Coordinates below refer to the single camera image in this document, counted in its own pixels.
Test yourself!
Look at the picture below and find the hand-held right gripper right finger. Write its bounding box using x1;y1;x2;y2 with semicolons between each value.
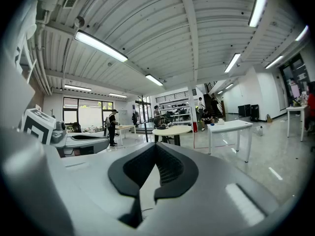
139;142;281;236

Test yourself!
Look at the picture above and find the white support column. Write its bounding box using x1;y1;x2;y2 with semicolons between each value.
187;82;198;132

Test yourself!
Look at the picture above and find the light wooden long table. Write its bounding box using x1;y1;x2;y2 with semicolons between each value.
115;124;137;146

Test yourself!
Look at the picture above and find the grey locker cabinet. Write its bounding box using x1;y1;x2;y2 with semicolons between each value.
118;109;128;126

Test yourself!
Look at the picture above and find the round ceiling smoke detector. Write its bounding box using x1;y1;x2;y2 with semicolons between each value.
73;16;86;29

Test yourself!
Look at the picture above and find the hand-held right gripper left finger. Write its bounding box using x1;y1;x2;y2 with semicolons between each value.
59;142;158;236

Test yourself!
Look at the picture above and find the person's white shirt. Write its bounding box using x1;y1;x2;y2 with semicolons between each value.
3;0;49;132

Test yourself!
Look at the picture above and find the white air vent grille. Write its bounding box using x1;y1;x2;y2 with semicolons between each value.
63;0;81;9

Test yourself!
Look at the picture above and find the black equipment case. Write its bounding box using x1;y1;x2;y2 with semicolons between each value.
250;104;259;122
238;104;251;118

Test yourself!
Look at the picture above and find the white storage shelving unit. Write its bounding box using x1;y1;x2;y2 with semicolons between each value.
157;102;194;127

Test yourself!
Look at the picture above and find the round beige table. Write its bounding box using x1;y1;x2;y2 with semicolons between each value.
152;125;192;147

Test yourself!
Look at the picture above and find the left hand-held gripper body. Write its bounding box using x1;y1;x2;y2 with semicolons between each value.
21;108;72;157

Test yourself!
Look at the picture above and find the white ceiling pipe bundle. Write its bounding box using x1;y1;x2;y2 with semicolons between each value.
27;21;54;97

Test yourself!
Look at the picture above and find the dark staircase with railing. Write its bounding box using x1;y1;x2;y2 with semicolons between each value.
203;81;226;119

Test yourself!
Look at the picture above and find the dark glass partition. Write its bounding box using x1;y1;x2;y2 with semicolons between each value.
280;53;311;108

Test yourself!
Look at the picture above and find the white rectangular table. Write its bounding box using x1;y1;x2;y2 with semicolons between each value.
285;104;309;142
207;119;253;163

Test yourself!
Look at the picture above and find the black framed window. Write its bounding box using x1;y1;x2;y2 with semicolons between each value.
63;96;114;132

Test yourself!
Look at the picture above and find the white shelf rack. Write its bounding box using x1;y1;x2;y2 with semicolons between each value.
14;39;37;84

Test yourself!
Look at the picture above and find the black mezzanine railing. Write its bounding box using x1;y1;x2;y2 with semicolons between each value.
155;89;197;104

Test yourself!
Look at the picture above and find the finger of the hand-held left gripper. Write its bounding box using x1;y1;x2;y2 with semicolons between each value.
61;137;110;155
70;132;107;138

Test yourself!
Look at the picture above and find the black framed glass door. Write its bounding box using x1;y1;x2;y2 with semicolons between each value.
134;96;151;129

